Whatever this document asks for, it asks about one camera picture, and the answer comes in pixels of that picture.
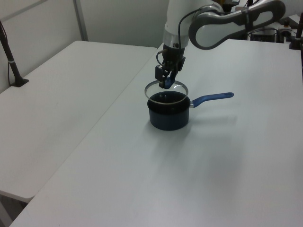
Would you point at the dark electronics box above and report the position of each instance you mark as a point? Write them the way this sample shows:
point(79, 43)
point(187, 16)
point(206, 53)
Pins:
point(261, 35)

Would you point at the black camera stand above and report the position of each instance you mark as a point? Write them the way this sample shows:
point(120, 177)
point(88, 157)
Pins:
point(296, 40)

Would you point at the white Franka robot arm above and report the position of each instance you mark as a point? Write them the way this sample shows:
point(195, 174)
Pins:
point(172, 19)

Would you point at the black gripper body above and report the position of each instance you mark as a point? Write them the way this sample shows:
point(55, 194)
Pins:
point(174, 54)

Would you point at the black pole with clamp base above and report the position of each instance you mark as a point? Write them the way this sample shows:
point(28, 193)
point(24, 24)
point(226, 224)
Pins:
point(11, 68)

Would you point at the grey metal partition post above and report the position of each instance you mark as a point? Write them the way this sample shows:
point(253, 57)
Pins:
point(80, 19)

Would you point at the glass lid with blue knob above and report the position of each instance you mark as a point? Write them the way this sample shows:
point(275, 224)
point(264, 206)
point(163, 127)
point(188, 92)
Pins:
point(168, 84)

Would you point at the grey emergency stop button box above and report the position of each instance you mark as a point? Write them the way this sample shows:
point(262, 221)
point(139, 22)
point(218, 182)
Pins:
point(285, 32)

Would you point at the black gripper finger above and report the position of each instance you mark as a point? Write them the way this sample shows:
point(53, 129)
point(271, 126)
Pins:
point(160, 72)
point(176, 69)

